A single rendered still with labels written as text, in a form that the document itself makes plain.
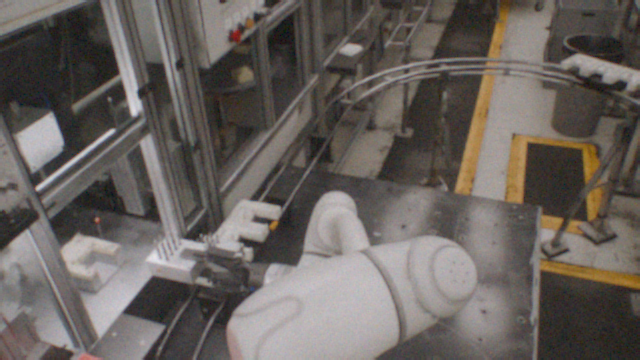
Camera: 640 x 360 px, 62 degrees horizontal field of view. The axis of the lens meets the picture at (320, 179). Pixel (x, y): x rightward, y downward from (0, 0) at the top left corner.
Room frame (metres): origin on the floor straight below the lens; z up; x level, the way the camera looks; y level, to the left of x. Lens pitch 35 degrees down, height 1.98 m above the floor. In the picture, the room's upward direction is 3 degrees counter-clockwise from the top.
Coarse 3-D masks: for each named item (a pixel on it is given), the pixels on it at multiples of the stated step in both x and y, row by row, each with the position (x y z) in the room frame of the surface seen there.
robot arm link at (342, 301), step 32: (352, 256) 0.50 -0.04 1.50; (288, 288) 0.45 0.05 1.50; (320, 288) 0.44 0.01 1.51; (352, 288) 0.44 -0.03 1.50; (384, 288) 0.45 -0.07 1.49; (256, 320) 0.41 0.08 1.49; (288, 320) 0.40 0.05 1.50; (320, 320) 0.40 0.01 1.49; (352, 320) 0.41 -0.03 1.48; (384, 320) 0.42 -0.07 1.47; (256, 352) 0.38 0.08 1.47; (288, 352) 0.38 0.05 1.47; (320, 352) 0.38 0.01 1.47; (352, 352) 0.39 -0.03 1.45
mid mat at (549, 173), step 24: (528, 144) 3.06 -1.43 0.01; (552, 144) 3.04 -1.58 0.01; (576, 144) 3.03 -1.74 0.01; (528, 168) 2.77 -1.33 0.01; (552, 168) 2.76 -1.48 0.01; (576, 168) 2.75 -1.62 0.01; (528, 192) 2.53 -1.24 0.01; (552, 192) 2.51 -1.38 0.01; (576, 192) 2.50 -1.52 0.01; (600, 192) 2.50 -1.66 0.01; (552, 216) 2.29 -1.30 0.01; (576, 216) 2.28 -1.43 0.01
